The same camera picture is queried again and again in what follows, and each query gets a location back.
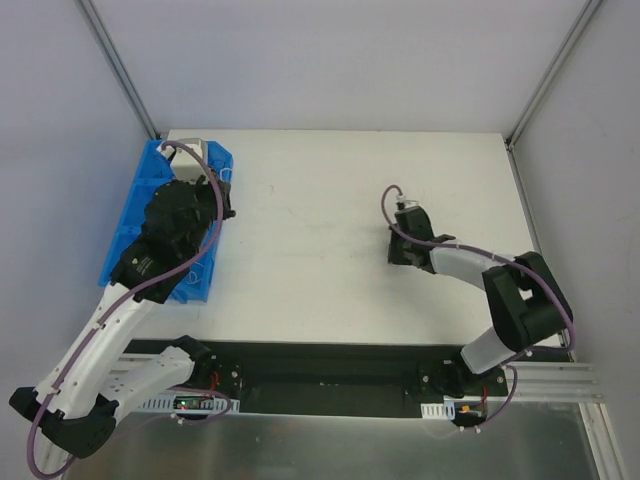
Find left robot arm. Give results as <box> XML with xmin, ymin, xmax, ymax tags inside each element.
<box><xmin>9</xmin><ymin>178</ymin><xmax>235</xmax><ymax>469</ymax></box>

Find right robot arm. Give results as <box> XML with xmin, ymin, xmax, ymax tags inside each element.
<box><xmin>387</xmin><ymin>201</ymin><xmax>573</xmax><ymax>398</ymax></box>

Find blue plastic bin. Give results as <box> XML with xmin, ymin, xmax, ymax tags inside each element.
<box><xmin>98</xmin><ymin>140</ymin><xmax>218</xmax><ymax>304</ymax></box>

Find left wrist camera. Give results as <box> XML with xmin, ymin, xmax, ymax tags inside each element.
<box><xmin>164</xmin><ymin>138</ymin><xmax>208</xmax><ymax>184</ymax></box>

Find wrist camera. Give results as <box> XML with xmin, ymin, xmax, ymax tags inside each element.
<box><xmin>164</xmin><ymin>138</ymin><xmax>208</xmax><ymax>184</ymax></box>
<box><xmin>395</xmin><ymin>195</ymin><xmax>420</xmax><ymax>211</ymax></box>

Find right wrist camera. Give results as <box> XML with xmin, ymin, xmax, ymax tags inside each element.
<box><xmin>395</xmin><ymin>195</ymin><xmax>420</xmax><ymax>211</ymax></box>

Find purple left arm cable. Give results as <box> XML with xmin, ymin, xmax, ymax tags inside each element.
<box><xmin>25</xmin><ymin>140</ymin><xmax>234</xmax><ymax>479</ymax></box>

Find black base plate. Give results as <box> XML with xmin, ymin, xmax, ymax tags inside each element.
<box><xmin>129</xmin><ymin>339</ymin><xmax>519</xmax><ymax>419</ymax></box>

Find right white cable duct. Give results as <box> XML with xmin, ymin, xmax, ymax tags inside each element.
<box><xmin>420</xmin><ymin>401</ymin><xmax>456</xmax><ymax>421</ymax></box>

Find white cable duct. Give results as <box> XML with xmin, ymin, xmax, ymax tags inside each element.
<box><xmin>420</xmin><ymin>401</ymin><xmax>456</xmax><ymax>421</ymax></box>
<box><xmin>136</xmin><ymin>393</ymin><xmax>228</xmax><ymax>415</ymax></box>

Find left white cable duct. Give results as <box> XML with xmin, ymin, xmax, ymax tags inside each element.
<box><xmin>136</xmin><ymin>393</ymin><xmax>228</xmax><ymax>415</ymax></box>

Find left aluminium frame post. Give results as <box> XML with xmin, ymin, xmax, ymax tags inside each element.
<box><xmin>74</xmin><ymin>0</ymin><xmax>161</xmax><ymax>140</ymax></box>

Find aluminium frame post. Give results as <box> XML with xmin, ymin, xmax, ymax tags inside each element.
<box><xmin>505</xmin><ymin>0</ymin><xmax>606</xmax><ymax>151</ymax></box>
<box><xmin>74</xmin><ymin>0</ymin><xmax>161</xmax><ymax>140</ymax></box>

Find right aluminium frame post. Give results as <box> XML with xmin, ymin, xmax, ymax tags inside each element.
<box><xmin>505</xmin><ymin>0</ymin><xmax>606</xmax><ymax>151</ymax></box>

